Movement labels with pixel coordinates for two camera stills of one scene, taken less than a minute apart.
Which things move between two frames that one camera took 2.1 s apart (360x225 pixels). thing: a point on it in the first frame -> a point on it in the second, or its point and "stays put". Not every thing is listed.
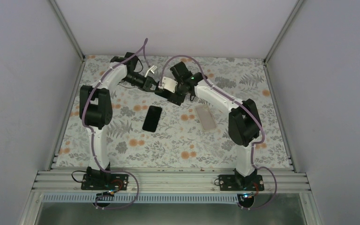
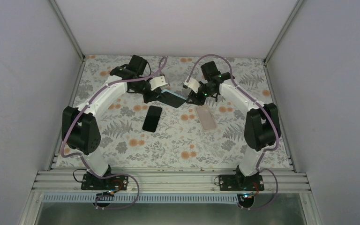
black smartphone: (152, 118) stays put
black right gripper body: (175, 99) -> (202, 100)
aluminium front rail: (171, 181) stays put
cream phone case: (206, 117) stays put
